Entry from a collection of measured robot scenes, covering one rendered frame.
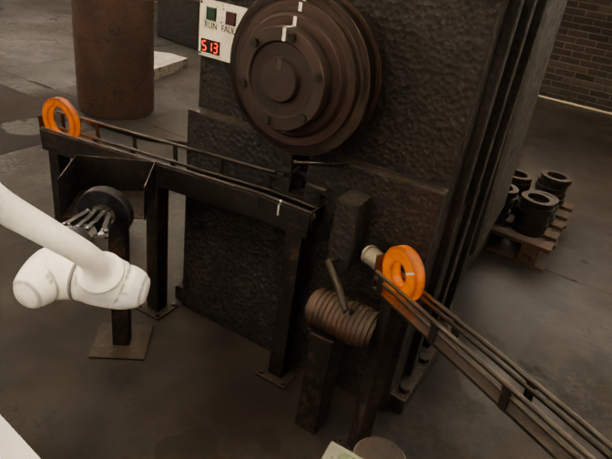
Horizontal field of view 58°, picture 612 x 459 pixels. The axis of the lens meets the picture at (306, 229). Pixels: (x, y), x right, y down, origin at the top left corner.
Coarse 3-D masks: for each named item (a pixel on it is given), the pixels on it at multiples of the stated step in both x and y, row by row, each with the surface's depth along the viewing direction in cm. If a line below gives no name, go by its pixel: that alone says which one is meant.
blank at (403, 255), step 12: (396, 252) 150; (408, 252) 146; (384, 264) 156; (396, 264) 153; (408, 264) 146; (420, 264) 145; (396, 276) 154; (408, 276) 147; (420, 276) 144; (408, 288) 147; (420, 288) 145; (396, 300) 153
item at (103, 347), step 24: (72, 168) 184; (96, 168) 191; (120, 168) 191; (144, 168) 192; (72, 192) 186; (144, 192) 175; (72, 216) 178; (144, 216) 179; (120, 240) 190; (120, 312) 205; (120, 336) 210; (144, 336) 218; (144, 360) 208
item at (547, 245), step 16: (528, 176) 357; (544, 176) 343; (560, 176) 349; (512, 192) 311; (528, 192) 314; (544, 192) 335; (560, 192) 342; (512, 208) 336; (528, 208) 305; (544, 208) 302; (560, 208) 355; (496, 224) 318; (512, 224) 316; (528, 224) 307; (544, 224) 307; (560, 224) 330; (528, 240) 305; (544, 240) 308; (512, 256) 313; (528, 256) 306
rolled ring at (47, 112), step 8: (48, 104) 224; (56, 104) 222; (64, 104) 220; (48, 112) 226; (72, 112) 221; (48, 120) 228; (72, 120) 221; (56, 128) 230; (72, 128) 223; (80, 128) 225; (64, 136) 227
